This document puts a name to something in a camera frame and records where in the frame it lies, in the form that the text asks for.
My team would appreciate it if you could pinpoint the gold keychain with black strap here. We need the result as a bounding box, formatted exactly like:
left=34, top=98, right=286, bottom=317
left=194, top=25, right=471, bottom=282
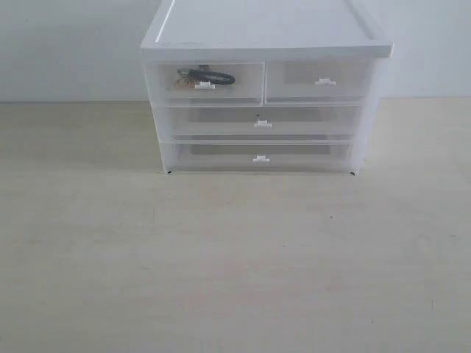
left=174, top=65, right=236, bottom=89

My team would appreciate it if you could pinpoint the white plastic drawer cabinet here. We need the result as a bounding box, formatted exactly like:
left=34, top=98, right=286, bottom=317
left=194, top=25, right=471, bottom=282
left=141, top=1, right=394, bottom=175

